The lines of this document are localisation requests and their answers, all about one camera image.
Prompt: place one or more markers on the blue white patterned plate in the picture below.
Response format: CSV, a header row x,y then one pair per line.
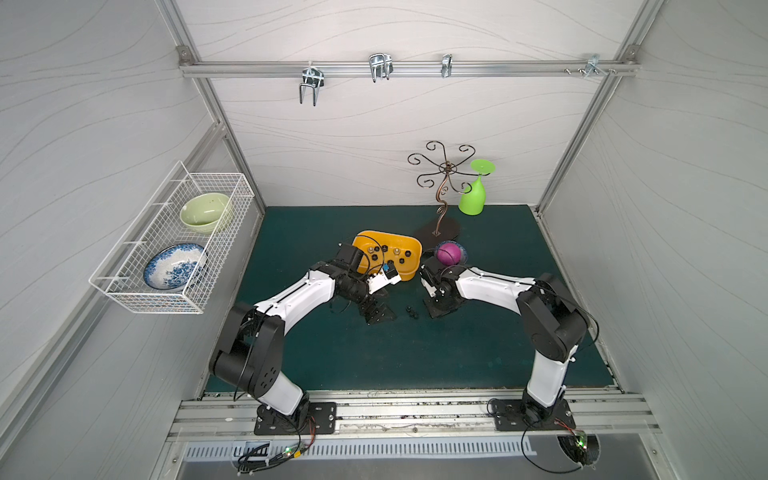
x,y
172,268

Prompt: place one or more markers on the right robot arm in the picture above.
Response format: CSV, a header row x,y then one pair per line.
x,y
550,316

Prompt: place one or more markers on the green plastic goblet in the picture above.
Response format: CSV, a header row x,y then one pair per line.
x,y
472,201

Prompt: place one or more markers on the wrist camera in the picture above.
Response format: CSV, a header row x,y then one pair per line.
x,y
387,275
430,289

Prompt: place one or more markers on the white vent grille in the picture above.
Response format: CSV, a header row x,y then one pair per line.
x,y
382,448

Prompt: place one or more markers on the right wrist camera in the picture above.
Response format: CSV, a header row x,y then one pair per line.
x,y
430,289

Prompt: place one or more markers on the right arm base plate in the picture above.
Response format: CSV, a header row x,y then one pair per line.
x,y
516,415

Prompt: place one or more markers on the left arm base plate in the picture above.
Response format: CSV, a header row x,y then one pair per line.
x,y
317,417

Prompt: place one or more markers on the brown metal cup stand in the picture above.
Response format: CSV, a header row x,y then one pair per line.
x,y
443,228

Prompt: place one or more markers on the aluminium top rail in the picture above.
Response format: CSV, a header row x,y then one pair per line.
x,y
402,69

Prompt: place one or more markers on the small blue patterned bowl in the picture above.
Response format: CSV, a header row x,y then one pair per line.
x,y
462,249

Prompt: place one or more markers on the yellow plastic storage box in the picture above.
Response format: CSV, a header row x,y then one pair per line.
x,y
370,243

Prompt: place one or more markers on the metal double hook left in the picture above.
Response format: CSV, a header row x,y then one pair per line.
x,y
312,81

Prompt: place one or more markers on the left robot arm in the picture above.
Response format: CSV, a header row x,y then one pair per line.
x,y
249,351

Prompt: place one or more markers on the white wire basket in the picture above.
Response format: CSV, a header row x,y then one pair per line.
x,y
157,227

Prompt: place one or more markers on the metal hook right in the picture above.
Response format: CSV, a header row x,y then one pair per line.
x,y
592,68

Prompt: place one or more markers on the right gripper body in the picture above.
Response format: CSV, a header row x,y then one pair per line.
x,y
440,297

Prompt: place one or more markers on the metal double hook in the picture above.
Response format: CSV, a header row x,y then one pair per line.
x,y
312,81
381,66

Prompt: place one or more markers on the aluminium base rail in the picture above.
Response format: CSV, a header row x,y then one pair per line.
x,y
414,413

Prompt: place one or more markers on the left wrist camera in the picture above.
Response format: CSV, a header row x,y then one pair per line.
x,y
387,275

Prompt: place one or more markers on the green ceramic bowl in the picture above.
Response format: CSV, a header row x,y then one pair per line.
x,y
207,213

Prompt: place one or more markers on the magenta ball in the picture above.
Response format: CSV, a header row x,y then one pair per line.
x,y
449,254

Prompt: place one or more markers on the metal double hook middle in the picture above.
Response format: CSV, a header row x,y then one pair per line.
x,y
381,66

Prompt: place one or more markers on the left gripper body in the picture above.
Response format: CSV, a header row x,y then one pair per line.
x,y
372,303

